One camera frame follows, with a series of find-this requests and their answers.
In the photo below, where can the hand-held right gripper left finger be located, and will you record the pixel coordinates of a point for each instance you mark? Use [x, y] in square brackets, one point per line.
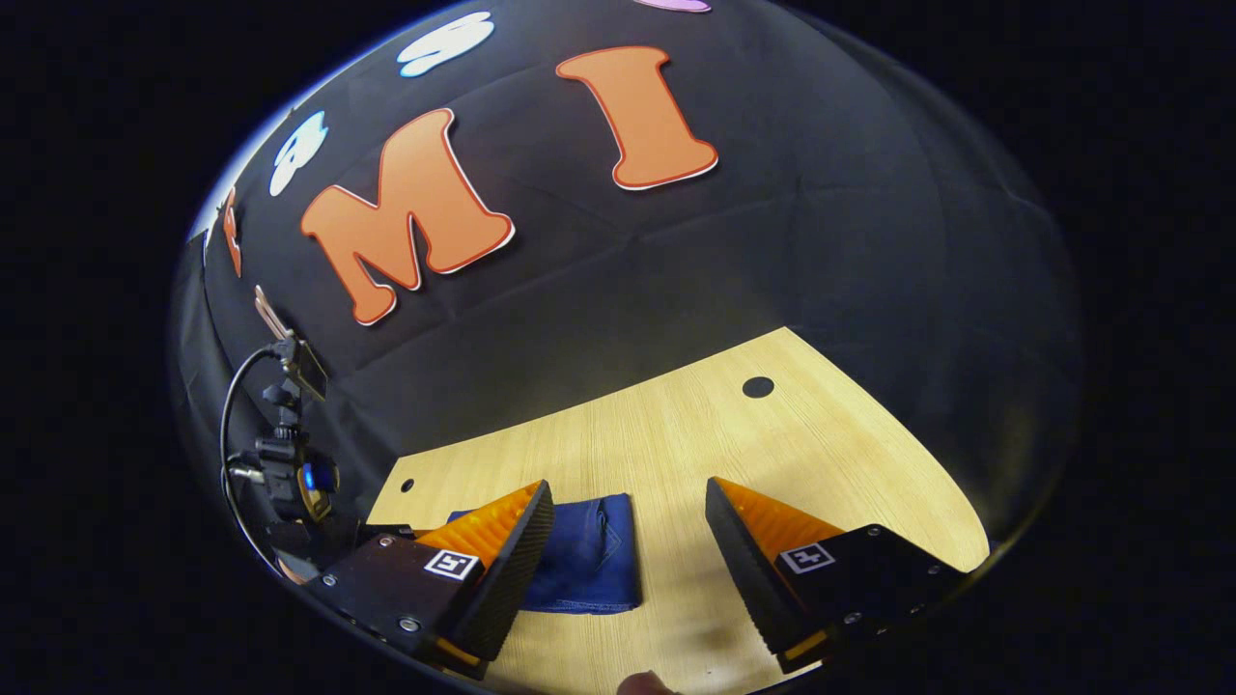
[517, 579]

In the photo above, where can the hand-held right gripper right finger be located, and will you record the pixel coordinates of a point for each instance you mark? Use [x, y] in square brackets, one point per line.
[748, 579]

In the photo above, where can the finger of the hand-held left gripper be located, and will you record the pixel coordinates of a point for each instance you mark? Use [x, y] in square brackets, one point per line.
[386, 531]

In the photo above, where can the blue jeans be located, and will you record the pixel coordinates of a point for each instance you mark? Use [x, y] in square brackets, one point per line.
[589, 560]

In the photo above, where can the black backdrop cloth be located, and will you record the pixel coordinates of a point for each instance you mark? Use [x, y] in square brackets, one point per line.
[676, 270]

